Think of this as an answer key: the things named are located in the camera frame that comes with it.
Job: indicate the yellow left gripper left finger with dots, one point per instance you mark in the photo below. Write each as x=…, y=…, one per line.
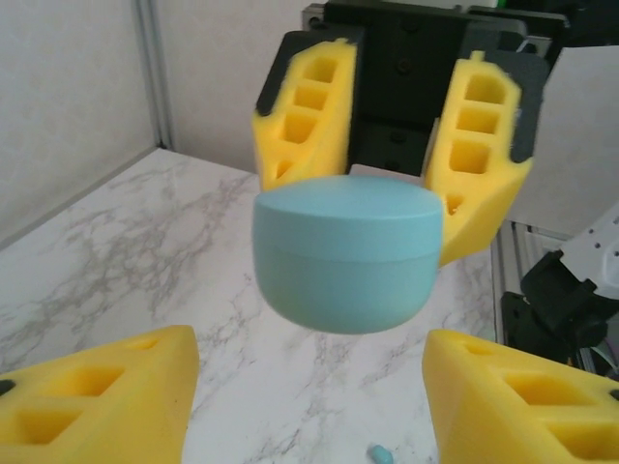
x=155, y=406

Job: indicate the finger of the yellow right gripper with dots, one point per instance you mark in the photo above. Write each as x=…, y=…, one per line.
x=333, y=121
x=503, y=193

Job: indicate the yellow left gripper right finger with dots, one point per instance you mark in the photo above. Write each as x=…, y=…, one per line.
x=464, y=406

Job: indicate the teal earbud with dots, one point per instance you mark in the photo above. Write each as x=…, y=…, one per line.
x=379, y=455

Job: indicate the teal earbud charging case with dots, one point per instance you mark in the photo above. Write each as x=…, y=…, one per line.
x=348, y=261

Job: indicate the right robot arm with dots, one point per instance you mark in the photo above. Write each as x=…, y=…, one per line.
x=551, y=299

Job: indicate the grey perforated metal plate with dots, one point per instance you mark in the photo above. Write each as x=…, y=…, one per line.
x=599, y=251

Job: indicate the aluminium wall post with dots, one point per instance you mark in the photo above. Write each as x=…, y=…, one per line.
x=157, y=72

